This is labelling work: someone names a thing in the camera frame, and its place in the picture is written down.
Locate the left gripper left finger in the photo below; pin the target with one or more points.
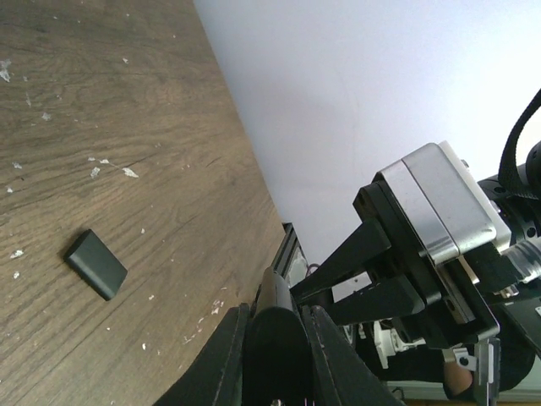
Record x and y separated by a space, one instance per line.
216 375

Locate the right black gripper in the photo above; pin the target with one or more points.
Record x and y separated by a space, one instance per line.
435 302

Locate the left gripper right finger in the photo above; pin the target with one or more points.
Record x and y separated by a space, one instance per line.
340 377

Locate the black remote control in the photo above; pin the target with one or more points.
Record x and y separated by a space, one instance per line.
277 358

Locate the black battery cover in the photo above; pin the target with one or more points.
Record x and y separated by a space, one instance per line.
91 259

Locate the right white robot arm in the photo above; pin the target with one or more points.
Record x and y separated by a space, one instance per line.
512 275

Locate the black aluminium front rail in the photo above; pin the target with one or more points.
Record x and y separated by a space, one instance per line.
290 262

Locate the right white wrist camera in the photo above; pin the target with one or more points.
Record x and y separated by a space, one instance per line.
446 207

